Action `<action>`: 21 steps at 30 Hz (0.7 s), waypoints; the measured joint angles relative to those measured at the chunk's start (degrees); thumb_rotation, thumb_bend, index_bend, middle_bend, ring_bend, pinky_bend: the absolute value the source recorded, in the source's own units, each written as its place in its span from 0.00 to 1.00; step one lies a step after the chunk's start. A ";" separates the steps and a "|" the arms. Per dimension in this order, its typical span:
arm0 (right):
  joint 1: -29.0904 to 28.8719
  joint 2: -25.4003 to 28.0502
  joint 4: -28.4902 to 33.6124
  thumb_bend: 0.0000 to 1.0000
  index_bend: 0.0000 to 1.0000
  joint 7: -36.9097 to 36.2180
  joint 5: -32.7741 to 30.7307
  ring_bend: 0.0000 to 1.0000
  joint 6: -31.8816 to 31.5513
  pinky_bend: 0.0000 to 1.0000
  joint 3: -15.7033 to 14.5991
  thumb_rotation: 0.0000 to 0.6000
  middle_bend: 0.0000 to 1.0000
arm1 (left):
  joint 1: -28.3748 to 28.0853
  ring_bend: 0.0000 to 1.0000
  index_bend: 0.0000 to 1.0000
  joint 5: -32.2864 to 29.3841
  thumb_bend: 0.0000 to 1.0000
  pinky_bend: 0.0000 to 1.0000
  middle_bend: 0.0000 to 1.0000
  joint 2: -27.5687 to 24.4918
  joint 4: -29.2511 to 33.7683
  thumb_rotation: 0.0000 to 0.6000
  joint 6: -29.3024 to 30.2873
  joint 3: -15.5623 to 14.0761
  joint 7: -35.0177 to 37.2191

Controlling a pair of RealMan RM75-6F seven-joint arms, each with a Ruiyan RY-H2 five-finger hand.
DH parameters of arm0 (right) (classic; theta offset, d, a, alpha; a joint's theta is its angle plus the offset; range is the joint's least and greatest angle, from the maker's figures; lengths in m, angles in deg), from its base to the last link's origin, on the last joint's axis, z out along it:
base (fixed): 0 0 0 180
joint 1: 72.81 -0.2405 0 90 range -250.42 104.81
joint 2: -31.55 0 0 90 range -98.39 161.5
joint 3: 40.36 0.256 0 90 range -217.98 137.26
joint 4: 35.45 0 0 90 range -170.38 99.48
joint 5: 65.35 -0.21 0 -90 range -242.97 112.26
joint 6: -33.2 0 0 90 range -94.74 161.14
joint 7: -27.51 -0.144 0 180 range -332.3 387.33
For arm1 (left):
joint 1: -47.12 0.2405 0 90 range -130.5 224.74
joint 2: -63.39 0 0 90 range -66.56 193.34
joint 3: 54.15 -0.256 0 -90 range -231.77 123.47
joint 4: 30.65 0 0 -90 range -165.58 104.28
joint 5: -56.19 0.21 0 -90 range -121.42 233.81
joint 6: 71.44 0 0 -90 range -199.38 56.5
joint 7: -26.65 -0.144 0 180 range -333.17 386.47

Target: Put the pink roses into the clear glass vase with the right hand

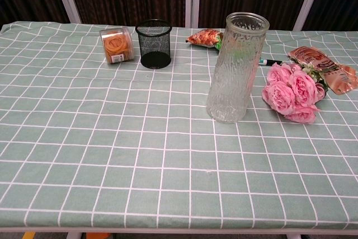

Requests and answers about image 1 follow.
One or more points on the pink flower bouquet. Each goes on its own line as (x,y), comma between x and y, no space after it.
(285,93)

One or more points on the clear textured glass vase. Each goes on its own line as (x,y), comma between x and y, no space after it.
(235,76)

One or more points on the black mesh pen holder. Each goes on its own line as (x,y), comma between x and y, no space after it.
(154,46)

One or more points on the orange green snack bag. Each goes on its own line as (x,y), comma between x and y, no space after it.
(204,37)

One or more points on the green checked tablecloth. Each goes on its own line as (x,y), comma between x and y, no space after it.
(112,152)

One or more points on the clear rubber band jar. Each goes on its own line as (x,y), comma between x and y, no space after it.
(116,44)

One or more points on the black teal pen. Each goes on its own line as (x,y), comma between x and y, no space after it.
(270,62)

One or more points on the orange object under table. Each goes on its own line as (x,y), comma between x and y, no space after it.
(98,235)

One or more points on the copper bread package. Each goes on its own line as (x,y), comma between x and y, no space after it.
(332,74)

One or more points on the yellow floor tape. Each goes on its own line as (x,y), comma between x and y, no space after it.
(28,235)

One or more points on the white table frame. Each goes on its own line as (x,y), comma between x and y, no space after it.
(195,233)

